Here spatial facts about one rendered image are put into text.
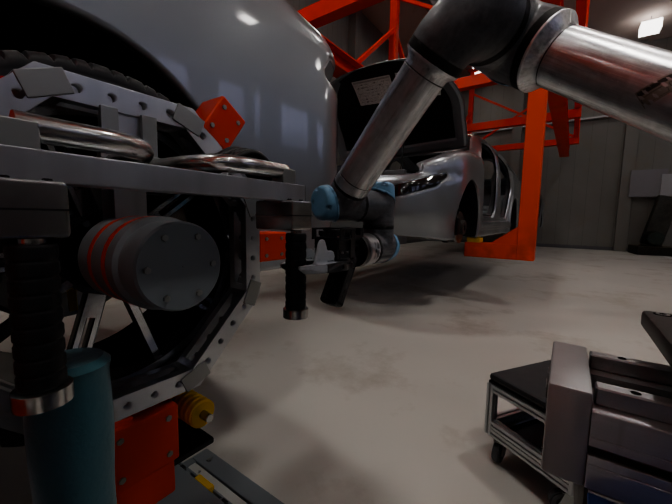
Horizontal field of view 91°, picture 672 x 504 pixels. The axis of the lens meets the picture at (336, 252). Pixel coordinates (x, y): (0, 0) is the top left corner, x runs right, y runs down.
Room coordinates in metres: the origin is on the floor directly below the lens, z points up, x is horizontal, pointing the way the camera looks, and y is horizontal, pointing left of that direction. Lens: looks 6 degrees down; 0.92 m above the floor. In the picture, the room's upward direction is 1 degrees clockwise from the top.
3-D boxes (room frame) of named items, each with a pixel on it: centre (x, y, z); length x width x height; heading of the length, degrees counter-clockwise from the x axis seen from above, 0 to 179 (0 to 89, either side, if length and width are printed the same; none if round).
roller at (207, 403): (0.72, 0.37, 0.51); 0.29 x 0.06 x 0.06; 54
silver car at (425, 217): (5.10, -1.50, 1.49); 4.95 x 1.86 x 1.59; 144
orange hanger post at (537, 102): (3.57, -1.77, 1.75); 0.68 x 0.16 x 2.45; 54
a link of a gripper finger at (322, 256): (0.57, 0.03, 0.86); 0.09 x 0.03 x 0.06; 153
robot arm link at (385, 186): (0.79, -0.09, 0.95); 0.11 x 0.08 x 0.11; 130
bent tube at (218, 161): (0.57, 0.20, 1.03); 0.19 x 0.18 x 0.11; 54
